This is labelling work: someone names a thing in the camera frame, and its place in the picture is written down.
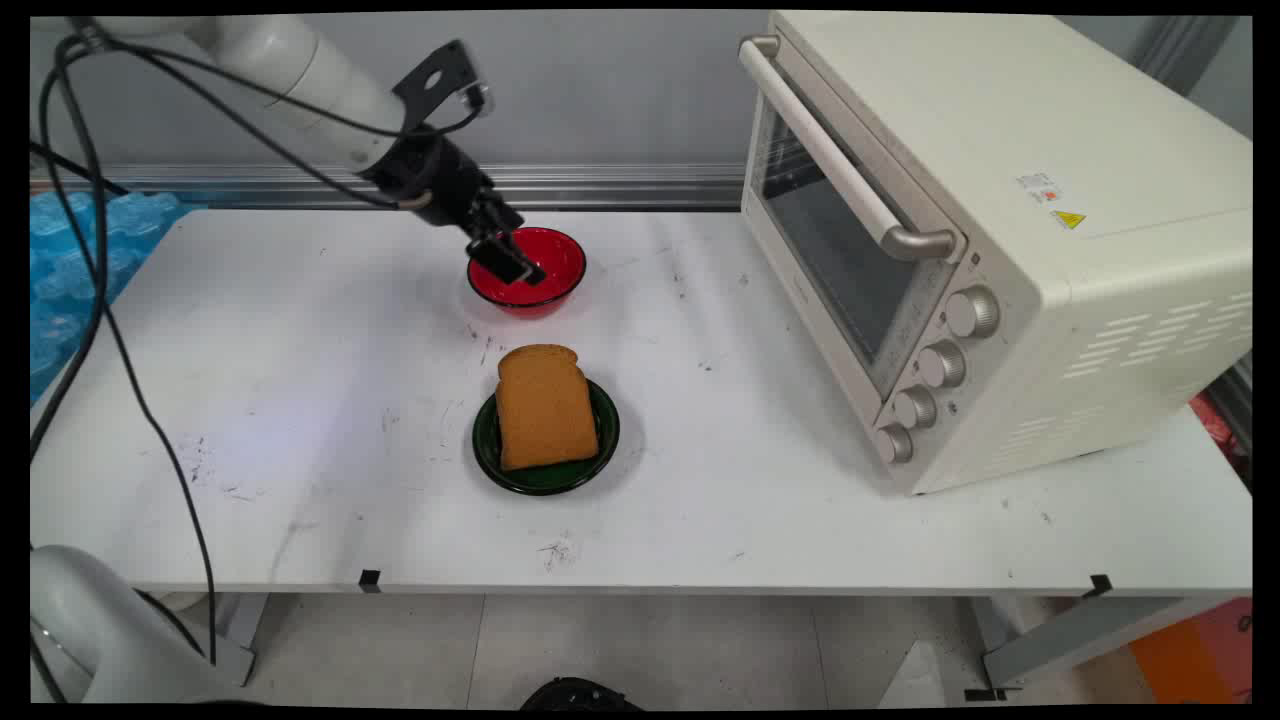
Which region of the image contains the grey aluminium post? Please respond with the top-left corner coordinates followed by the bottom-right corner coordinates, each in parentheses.
top-left (1133, 15), bottom-right (1243, 98)

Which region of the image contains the black cable by wall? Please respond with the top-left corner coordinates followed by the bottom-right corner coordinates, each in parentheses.
top-left (30, 142), bottom-right (129, 198)

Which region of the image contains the thin black cable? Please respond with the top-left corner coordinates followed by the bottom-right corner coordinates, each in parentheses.
top-left (60, 35), bottom-right (487, 668)

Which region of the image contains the black round object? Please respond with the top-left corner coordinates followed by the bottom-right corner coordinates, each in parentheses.
top-left (518, 677), bottom-right (643, 712)

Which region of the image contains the orange box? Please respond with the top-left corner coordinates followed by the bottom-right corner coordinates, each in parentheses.
top-left (1128, 597), bottom-right (1253, 705)

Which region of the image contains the grey table leg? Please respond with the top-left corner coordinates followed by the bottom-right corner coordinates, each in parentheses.
top-left (210, 593), bottom-right (271, 689)
top-left (965, 596), bottom-right (1219, 701)

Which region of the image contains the cream toaster oven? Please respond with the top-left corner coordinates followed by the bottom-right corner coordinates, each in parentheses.
top-left (738, 12), bottom-right (1253, 498)

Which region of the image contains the red patterned item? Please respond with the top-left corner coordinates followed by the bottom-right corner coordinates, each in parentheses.
top-left (1188, 391), bottom-right (1252, 486)

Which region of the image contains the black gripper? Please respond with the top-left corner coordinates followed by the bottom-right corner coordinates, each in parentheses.
top-left (362, 128), bottom-right (549, 288)

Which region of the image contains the red glass bowl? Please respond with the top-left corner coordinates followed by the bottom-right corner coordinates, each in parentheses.
top-left (466, 226), bottom-right (588, 320)

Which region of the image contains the aluminium rail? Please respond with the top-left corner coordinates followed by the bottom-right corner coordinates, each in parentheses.
top-left (30, 163), bottom-right (747, 212)

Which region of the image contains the dark green plate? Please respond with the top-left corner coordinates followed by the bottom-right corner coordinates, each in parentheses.
top-left (472, 378), bottom-right (621, 497)

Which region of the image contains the thick black cable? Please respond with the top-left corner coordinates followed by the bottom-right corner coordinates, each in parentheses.
top-left (30, 30), bottom-right (111, 463)

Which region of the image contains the brown bread slice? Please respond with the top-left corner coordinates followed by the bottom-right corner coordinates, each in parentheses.
top-left (494, 344), bottom-right (601, 473)

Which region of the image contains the glass oven door with handle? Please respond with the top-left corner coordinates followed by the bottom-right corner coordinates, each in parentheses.
top-left (738, 35), bottom-right (968, 401)

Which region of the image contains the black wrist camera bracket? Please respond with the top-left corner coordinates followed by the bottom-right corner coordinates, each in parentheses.
top-left (392, 39), bottom-right (494, 133)

